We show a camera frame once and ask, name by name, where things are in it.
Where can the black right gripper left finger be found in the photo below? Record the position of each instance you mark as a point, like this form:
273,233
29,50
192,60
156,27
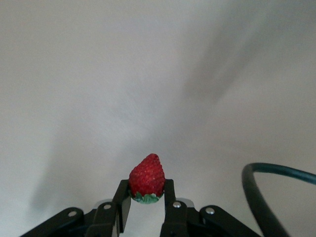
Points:
122,192

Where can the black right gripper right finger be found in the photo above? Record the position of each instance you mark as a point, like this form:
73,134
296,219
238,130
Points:
170,197

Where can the red strawberry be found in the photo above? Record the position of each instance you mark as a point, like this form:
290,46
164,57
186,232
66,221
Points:
148,175

